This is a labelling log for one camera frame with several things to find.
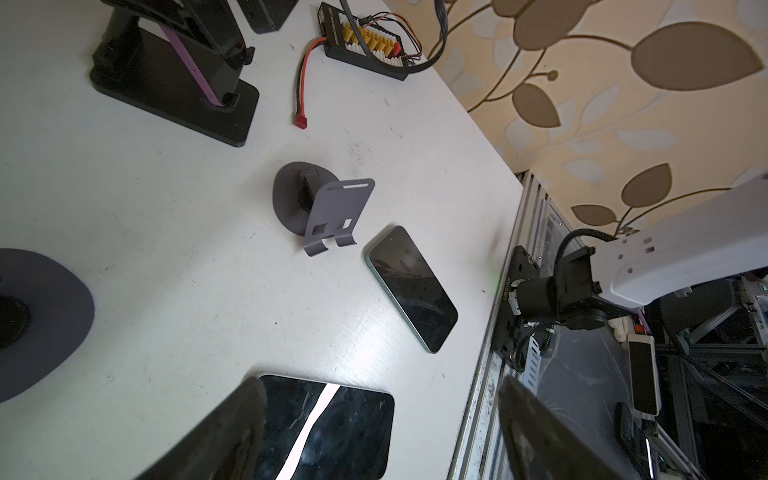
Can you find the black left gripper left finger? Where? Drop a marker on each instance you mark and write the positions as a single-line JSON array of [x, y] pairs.
[[224, 445]]

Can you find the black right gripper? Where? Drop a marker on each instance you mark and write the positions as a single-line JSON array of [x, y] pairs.
[[266, 16]]

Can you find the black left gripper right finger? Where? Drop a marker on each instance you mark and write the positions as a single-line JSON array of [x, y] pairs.
[[537, 443]]

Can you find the silver-edged black phone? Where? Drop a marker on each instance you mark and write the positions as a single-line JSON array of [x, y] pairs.
[[321, 430]]

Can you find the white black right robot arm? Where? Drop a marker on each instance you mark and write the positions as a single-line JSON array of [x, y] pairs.
[[649, 117]]

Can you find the dark phone below table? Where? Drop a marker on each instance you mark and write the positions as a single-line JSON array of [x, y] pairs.
[[633, 441]]

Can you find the white phone below table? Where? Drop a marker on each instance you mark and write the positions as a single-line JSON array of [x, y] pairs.
[[644, 381]]

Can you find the dark right phone stand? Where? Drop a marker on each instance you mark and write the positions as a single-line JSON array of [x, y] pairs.
[[157, 82]]

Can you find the front right purple phone stand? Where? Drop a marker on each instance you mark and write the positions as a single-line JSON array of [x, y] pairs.
[[312, 203]]

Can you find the purple round middle phone stand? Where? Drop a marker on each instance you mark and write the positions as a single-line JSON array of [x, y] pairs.
[[46, 314]]

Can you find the black circuit board with wires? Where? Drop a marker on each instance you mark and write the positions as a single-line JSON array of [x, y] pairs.
[[383, 43]]

